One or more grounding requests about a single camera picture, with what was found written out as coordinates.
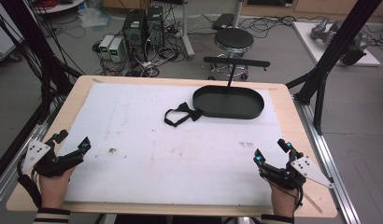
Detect white cabinet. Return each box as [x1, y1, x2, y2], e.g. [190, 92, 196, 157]
[0, 18, 24, 63]

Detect person's right hand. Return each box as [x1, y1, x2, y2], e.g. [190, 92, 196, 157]
[268, 181, 300, 217]

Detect white power supply unit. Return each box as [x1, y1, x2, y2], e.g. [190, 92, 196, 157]
[98, 34, 115, 61]
[107, 37, 126, 63]

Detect black round stool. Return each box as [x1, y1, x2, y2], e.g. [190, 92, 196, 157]
[207, 27, 255, 81]

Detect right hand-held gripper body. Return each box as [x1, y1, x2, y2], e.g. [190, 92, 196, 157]
[260, 155, 334, 191]

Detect person's left hand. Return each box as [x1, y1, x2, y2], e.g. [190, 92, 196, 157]
[38, 166, 77, 210]

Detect white floor board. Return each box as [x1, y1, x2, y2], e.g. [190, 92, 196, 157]
[291, 21, 382, 68]

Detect black oval tray with stand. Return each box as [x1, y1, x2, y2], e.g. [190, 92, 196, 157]
[191, 56, 271, 120]

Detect white table mat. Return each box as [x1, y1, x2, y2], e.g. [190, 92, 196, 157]
[64, 81, 289, 207]

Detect black bow tie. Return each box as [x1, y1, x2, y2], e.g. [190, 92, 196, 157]
[163, 102, 204, 128]

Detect grey desk leg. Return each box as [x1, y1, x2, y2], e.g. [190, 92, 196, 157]
[179, 0, 196, 61]

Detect computer towers on floor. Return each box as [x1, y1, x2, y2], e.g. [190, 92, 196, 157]
[92, 3, 189, 78]

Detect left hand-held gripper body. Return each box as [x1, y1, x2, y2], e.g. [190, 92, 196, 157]
[17, 138, 85, 179]

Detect white round table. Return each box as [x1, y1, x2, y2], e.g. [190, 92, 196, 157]
[33, 0, 85, 15]

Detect black computer tower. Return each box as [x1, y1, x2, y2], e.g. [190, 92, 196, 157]
[121, 8, 148, 49]
[145, 5, 165, 49]

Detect black flat floor device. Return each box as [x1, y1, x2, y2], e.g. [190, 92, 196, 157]
[211, 12, 235, 32]

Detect aluminium table rail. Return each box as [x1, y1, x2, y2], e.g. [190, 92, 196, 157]
[292, 94, 362, 224]
[0, 102, 66, 211]

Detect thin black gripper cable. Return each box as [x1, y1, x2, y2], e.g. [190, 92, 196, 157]
[292, 186, 305, 210]

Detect black metal frame post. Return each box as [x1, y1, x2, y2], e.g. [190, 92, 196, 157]
[0, 0, 85, 125]
[285, 0, 383, 136]

